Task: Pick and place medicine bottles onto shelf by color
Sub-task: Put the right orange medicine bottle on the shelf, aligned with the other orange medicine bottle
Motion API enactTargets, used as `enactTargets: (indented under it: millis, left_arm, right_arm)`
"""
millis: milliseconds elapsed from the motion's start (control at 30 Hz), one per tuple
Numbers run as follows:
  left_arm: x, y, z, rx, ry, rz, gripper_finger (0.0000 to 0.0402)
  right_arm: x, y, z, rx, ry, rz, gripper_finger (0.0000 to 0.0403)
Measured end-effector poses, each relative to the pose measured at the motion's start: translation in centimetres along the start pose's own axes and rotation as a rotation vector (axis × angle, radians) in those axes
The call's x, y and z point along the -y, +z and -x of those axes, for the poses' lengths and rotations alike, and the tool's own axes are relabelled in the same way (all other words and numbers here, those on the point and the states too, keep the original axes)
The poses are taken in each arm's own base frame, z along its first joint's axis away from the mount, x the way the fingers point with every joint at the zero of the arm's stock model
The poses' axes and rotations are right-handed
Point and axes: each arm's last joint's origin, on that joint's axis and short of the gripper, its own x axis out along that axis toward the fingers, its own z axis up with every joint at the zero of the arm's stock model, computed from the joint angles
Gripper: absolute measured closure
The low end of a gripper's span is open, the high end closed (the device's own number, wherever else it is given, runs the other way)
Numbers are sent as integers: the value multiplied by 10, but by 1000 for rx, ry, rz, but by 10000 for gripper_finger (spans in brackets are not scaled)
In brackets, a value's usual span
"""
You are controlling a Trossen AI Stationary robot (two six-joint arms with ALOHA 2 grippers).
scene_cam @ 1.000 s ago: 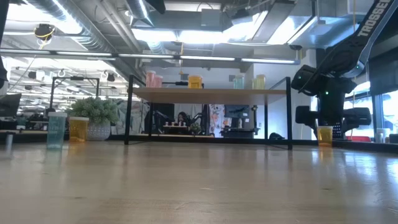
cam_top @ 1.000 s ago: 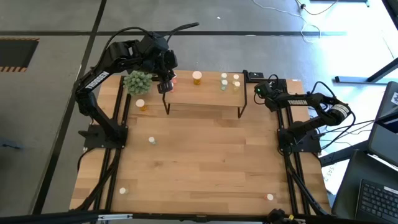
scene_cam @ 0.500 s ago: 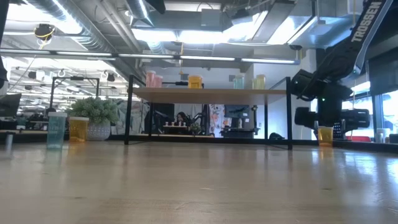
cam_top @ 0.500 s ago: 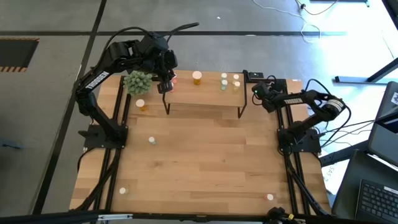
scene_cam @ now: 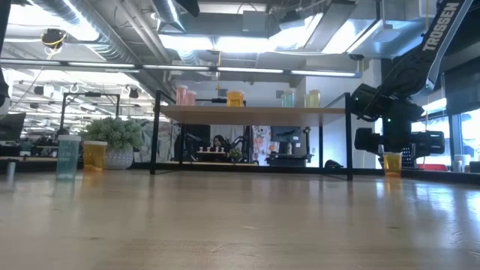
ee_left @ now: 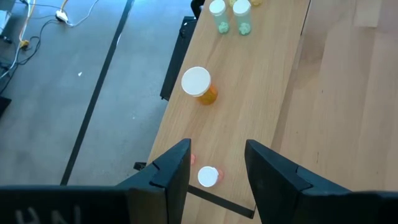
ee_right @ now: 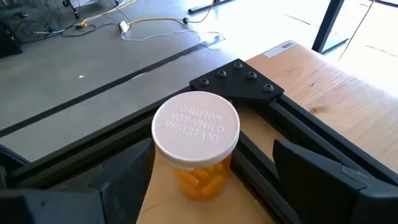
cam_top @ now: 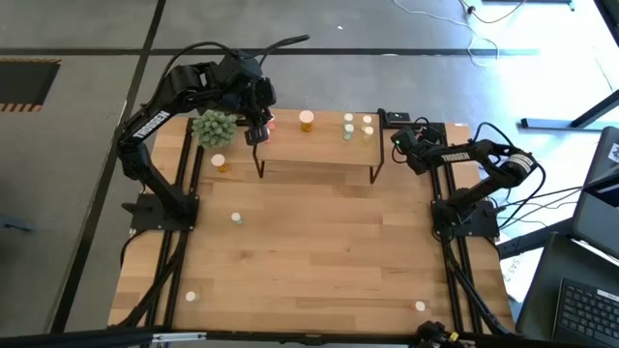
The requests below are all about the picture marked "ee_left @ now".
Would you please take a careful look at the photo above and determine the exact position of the wooden shelf with black frame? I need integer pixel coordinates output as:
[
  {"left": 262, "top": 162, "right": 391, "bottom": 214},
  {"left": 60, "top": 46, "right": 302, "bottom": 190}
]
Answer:
[{"left": 133, "top": 0, "right": 312, "bottom": 220}]

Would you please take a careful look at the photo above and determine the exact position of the teal green medicine bottle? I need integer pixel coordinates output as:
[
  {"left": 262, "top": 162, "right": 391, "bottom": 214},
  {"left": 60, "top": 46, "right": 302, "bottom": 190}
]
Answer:
[
  {"left": 208, "top": 0, "right": 231, "bottom": 35},
  {"left": 232, "top": 0, "right": 252, "bottom": 37}
]

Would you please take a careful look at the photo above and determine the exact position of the black floor cable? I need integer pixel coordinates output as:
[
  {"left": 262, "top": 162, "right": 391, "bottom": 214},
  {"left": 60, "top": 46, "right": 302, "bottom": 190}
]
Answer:
[{"left": 0, "top": 18, "right": 60, "bottom": 94}]

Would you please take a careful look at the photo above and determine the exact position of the white floor cable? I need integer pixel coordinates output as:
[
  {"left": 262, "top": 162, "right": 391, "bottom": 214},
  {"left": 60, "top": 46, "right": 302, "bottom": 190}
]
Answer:
[{"left": 55, "top": 0, "right": 100, "bottom": 28}]

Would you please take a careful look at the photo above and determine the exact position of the black flat floor bar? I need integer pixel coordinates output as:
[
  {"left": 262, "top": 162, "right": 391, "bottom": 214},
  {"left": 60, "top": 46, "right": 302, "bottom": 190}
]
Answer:
[{"left": 159, "top": 15, "right": 199, "bottom": 102}]

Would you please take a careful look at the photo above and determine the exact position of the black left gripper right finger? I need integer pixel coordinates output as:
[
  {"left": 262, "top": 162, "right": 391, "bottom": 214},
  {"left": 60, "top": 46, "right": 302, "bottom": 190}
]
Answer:
[{"left": 244, "top": 139, "right": 398, "bottom": 224}]

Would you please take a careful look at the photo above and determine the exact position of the yellow floor cable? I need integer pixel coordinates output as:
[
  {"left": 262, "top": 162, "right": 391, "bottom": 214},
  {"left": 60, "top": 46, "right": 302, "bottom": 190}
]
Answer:
[{"left": 17, "top": 0, "right": 70, "bottom": 50}]

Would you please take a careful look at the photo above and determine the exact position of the large orange medicine bottle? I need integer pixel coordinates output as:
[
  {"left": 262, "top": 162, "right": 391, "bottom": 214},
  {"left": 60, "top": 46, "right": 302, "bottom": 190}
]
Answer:
[{"left": 180, "top": 66, "right": 218, "bottom": 106}]

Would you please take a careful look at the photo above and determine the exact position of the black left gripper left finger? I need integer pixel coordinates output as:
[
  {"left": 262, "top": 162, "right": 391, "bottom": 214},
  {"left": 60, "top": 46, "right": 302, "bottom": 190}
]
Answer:
[{"left": 0, "top": 139, "right": 192, "bottom": 224}]

